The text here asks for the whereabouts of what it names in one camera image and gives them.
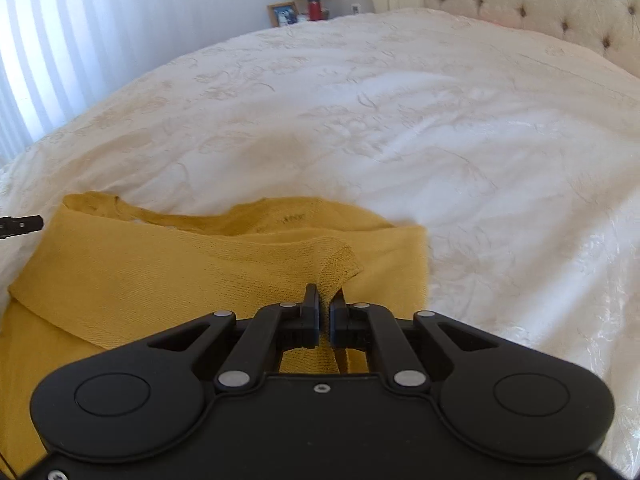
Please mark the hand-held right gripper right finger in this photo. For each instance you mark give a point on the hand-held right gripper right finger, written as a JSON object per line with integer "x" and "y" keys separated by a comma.
{"x": 340, "y": 326}

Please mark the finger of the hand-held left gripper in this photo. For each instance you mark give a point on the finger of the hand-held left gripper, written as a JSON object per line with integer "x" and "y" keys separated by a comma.
{"x": 22, "y": 225}

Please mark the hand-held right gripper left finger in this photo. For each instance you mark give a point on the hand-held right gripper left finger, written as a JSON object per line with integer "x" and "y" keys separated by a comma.
{"x": 311, "y": 321}

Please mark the yellow knit sweater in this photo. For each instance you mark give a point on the yellow knit sweater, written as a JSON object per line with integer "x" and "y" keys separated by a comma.
{"x": 150, "y": 280}

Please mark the white embroidered bedspread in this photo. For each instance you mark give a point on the white embroidered bedspread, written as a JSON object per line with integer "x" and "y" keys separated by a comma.
{"x": 400, "y": 135}

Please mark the white sheer curtain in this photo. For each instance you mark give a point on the white sheer curtain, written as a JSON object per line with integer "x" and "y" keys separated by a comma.
{"x": 100, "y": 25}

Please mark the red bottle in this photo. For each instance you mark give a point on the red bottle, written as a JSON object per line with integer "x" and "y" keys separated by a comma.
{"x": 314, "y": 9}

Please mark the cream tufted headboard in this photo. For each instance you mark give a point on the cream tufted headboard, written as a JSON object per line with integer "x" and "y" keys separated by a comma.
{"x": 540, "y": 0}

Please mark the wooden picture frame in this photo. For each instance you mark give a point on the wooden picture frame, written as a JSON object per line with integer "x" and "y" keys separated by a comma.
{"x": 283, "y": 14}

